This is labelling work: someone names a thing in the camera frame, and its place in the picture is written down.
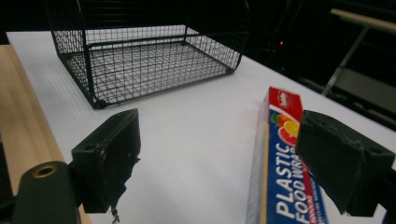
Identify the light wooden board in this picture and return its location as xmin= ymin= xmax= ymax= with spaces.
xmin=0 ymin=44 xmax=92 ymax=224

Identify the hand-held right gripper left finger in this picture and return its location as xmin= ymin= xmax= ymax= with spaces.
xmin=71 ymin=108 xmax=142 ymax=215

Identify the blue plastic wrap box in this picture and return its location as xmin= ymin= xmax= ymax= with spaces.
xmin=246 ymin=86 xmax=330 ymax=224

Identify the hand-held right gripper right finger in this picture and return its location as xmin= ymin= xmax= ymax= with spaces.
xmin=294 ymin=109 xmax=396 ymax=217

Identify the metal stand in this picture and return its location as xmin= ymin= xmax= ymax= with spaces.
xmin=320 ymin=7 xmax=396 ymax=97

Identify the black wire mesh basket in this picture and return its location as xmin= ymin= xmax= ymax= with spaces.
xmin=46 ymin=0 xmax=251 ymax=110

